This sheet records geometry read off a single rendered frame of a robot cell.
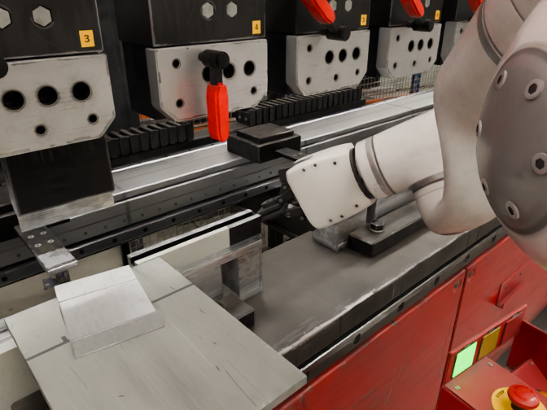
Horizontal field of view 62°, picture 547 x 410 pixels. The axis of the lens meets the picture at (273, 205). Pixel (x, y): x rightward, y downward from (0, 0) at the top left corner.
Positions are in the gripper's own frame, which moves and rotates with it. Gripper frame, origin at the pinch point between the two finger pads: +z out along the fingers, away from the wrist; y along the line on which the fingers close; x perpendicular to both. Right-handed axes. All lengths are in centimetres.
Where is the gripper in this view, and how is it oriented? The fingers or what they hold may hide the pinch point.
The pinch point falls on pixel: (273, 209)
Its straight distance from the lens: 69.1
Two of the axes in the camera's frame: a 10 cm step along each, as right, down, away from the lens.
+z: -8.2, 3.3, 4.7
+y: -4.8, -8.5, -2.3
